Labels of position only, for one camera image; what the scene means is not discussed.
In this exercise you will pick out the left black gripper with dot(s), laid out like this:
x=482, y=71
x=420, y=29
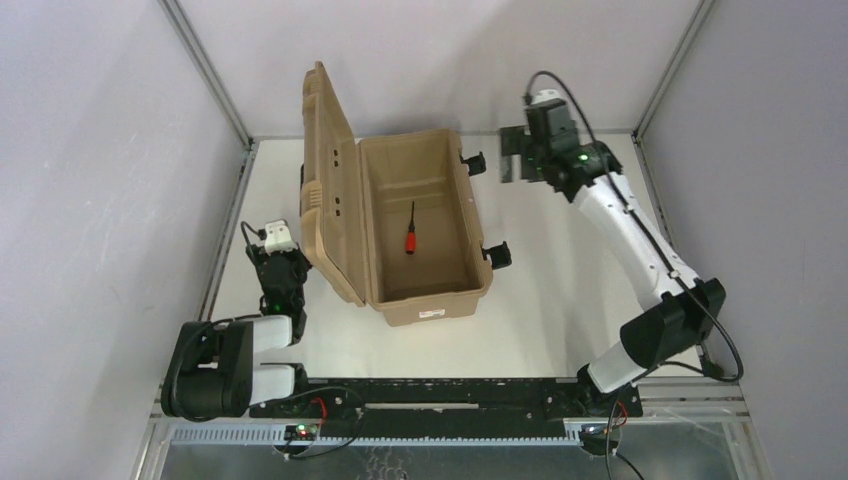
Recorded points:
x=279, y=266

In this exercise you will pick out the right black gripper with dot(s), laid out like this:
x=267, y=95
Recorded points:
x=515, y=148

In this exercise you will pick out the red handled screwdriver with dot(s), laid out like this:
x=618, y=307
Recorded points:
x=411, y=238

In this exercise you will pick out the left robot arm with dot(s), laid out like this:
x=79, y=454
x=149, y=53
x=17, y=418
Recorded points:
x=213, y=372

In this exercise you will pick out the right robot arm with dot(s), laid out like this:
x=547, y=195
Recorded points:
x=678, y=307

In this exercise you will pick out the tan plastic toolbox bin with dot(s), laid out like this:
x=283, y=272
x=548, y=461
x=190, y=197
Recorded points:
x=391, y=222

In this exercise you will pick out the black toolbox latch far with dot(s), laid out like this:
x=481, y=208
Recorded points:
x=475, y=165

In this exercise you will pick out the black toolbox latch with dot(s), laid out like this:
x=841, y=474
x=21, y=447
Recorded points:
x=475, y=165
x=498, y=256

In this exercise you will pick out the black toolbox latch near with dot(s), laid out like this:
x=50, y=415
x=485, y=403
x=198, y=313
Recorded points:
x=498, y=256

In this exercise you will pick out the left circuit board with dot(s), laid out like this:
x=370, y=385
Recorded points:
x=301, y=433

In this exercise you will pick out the circuit board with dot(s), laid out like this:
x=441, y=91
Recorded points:
x=301, y=433
x=596, y=441

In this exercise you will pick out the white barcode label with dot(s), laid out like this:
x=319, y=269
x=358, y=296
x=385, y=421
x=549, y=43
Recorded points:
x=432, y=314

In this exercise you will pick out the right circuit board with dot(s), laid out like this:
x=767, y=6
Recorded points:
x=596, y=441

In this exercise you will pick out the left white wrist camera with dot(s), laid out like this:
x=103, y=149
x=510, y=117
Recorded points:
x=278, y=238

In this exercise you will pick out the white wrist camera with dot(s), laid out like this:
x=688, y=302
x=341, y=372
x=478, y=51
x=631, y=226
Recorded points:
x=278, y=238
x=545, y=95

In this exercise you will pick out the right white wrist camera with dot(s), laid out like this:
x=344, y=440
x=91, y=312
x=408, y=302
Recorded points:
x=545, y=95

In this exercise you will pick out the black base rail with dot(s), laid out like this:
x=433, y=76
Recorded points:
x=521, y=409

